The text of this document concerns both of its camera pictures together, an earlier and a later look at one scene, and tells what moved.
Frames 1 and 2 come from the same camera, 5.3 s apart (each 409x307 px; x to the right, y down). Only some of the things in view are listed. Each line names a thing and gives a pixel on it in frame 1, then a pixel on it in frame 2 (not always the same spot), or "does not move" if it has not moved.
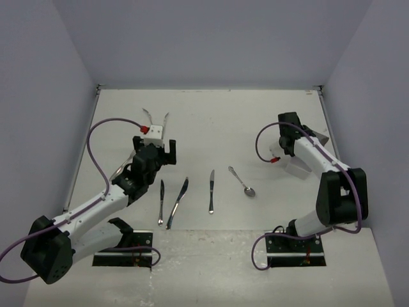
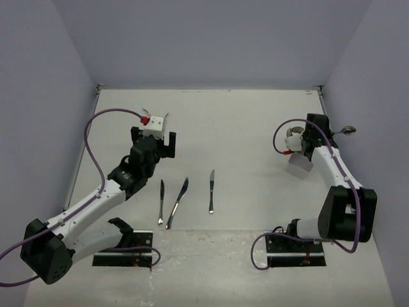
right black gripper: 305,127 to 330,135
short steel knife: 160,221 does not move
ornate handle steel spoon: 248,190 to 347,130
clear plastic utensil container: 295,168 does not move
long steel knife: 183,191 does not move
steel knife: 211,187 does not move
